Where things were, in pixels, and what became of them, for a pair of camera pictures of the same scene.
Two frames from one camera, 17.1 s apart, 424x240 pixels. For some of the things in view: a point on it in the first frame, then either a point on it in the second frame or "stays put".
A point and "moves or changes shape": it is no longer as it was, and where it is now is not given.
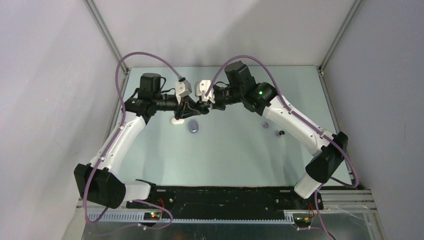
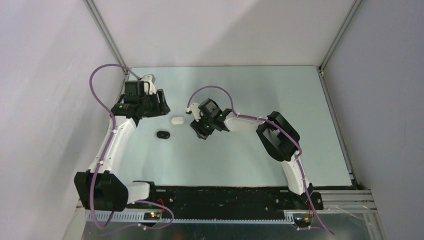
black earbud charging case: [203, 106] moves or changes shape
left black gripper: [190, 109] → [161, 108]
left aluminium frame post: [98, 19] stays put
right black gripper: [216, 105] → [202, 132]
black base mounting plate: [226, 202] stays put
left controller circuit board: [151, 216] stays put
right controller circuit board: [303, 222] stays put
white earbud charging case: [179, 121] stays put
